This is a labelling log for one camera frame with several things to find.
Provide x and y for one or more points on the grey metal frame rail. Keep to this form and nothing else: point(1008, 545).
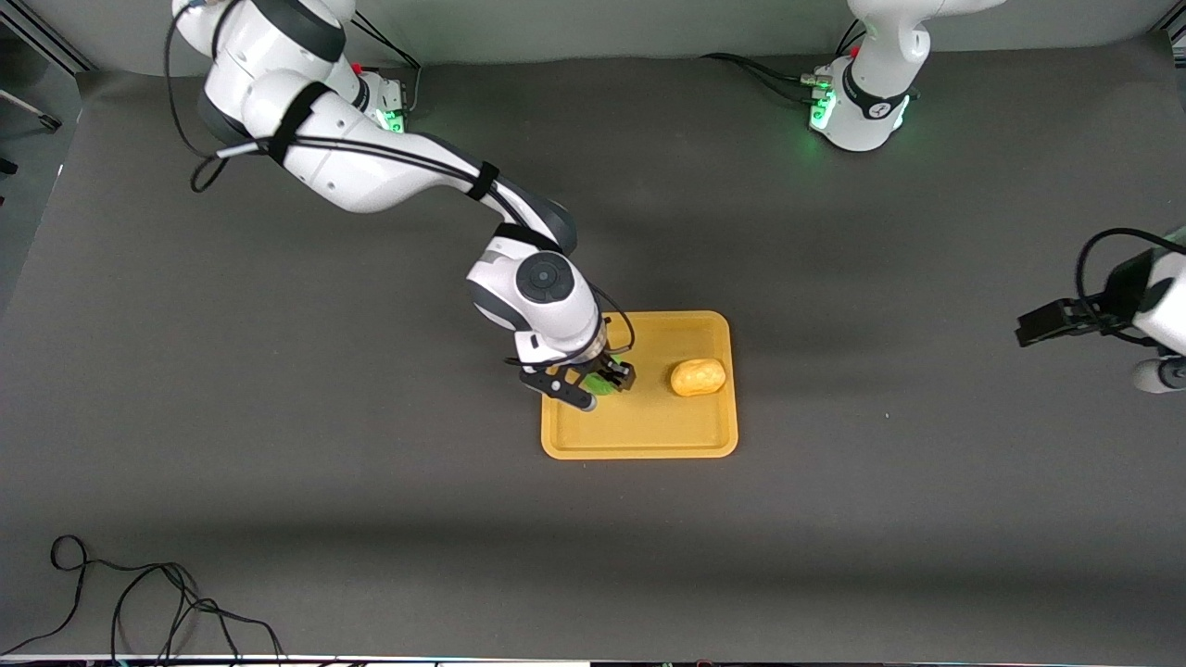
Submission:
point(46, 37)

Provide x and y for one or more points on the green apple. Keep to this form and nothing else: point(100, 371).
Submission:
point(600, 383)

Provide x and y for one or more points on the dark grey table mat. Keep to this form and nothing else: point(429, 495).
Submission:
point(593, 519)

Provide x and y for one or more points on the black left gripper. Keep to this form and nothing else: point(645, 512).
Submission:
point(1086, 312)

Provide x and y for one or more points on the yellow plastic tray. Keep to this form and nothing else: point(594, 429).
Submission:
point(649, 421)

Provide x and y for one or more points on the yellow-brown potato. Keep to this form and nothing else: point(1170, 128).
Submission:
point(698, 377)

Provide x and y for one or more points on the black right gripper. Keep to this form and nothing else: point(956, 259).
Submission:
point(615, 371)

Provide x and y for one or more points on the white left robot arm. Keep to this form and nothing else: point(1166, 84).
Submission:
point(876, 102)

